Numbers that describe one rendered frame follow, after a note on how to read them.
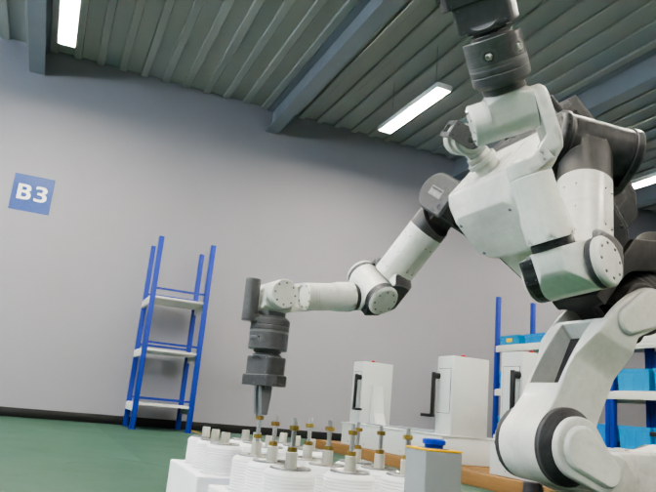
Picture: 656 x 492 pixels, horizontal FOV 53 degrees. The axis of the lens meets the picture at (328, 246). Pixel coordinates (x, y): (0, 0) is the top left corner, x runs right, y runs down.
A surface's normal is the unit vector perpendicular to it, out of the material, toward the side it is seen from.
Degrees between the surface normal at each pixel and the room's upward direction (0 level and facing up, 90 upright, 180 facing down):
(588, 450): 90
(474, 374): 90
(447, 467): 90
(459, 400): 90
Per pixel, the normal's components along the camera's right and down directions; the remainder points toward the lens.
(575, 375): 0.40, -0.18
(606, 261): 0.65, -0.26
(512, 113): -0.06, 0.29
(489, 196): -0.93, -0.05
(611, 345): 0.19, 0.19
